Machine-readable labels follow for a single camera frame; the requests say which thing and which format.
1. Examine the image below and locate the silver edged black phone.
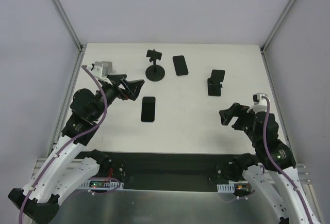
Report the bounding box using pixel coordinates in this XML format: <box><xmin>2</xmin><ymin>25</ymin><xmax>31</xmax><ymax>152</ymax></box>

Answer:
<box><xmin>141</xmin><ymin>97</ymin><xmax>156</xmax><ymax>122</ymax></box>

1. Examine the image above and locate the white folding phone stand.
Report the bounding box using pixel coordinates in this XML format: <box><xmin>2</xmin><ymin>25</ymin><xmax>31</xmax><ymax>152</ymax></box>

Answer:
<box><xmin>93</xmin><ymin>61</ymin><xmax>114</xmax><ymax>77</ymax></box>

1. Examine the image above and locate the left white cable duct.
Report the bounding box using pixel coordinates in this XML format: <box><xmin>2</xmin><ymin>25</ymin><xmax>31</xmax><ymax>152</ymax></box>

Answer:
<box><xmin>78</xmin><ymin>180</ymin><xmax>124</xmax><ymax>191</ymax></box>

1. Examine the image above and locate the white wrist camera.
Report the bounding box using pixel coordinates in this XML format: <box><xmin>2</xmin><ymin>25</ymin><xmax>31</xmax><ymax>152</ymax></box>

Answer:
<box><xmin>87</xmin><ymin>61</ymin><xmax>113</xmax><ymax>84</ymax></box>
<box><xmin>247</xmin><ymin>93</ymin><xmax>268</xmax><ymax>114</ymax></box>

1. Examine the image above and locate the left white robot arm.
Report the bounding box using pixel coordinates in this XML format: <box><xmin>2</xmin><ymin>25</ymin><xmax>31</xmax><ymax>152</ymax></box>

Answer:
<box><xmin>8</xmin><ymin>74</ymin><xmax>145</xmax><ymax>223</ymax></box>

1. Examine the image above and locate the white cable duct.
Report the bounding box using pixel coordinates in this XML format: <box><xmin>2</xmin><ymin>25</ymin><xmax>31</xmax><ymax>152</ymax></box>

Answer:
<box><xmin>217</xmin><ymin>182</ymin><xmax>252</xmax><ymax>194</ymax></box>
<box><xmin>78</xmin><ymin>180</ymin><xmax>124</xmax><ymax>191</ymax></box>

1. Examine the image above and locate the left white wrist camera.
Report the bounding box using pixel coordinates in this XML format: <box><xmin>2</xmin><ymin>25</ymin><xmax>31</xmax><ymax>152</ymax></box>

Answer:
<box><xmin>87</xmin><ymin>61</ymin><xmax>113</xmax><ymax>84</ymax></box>

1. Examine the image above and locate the right white cable duct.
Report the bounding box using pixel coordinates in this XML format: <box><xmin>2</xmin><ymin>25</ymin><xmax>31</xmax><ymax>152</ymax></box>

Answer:
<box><xmin>217</xmin><ymin>182</ymin><xmax>252</xmax><ymax>194</ymax></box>

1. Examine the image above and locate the black folding phone stand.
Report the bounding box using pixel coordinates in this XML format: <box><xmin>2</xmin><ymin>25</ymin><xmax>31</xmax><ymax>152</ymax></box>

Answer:
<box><xmin>207</xmin><ymin>69</ymin><xmax>225</xmax><ymax>97</ymax></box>

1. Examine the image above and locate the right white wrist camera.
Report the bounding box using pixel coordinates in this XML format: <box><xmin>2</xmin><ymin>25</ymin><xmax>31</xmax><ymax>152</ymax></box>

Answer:
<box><xmin>247</xmin><ymin>93</ymin><xmax>268</xmax><ymax>114</ymax></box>

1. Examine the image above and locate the black round base phone stand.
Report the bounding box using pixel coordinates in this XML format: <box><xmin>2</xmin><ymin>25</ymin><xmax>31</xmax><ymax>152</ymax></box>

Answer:
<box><xmin>145</xmin><ymin>50</ymin><xmax>165</xmax><ymax>82</ymax></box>

